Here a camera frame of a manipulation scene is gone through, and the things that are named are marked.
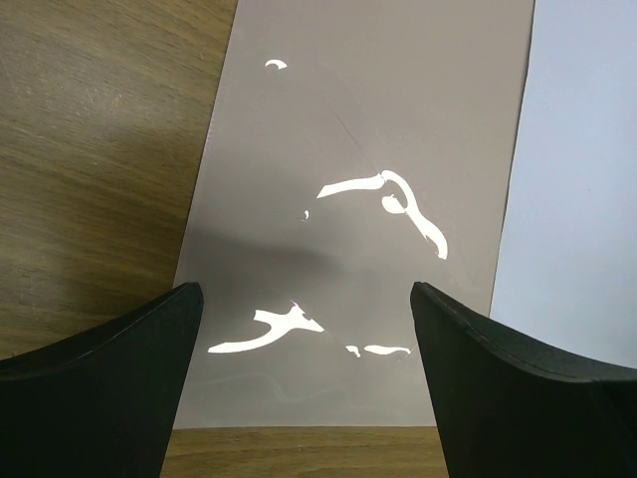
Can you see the white paper sheet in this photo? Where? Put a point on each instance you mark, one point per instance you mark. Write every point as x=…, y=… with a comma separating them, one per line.
x=566, y=272

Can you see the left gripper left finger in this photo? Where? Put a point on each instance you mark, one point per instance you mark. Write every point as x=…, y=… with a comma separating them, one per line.
x=101, y=403

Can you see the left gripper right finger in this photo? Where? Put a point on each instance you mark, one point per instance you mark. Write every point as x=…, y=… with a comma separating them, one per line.
x=509, y=405

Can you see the beige paper folder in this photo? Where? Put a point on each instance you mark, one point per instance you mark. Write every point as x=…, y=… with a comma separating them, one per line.
x=355, y=149

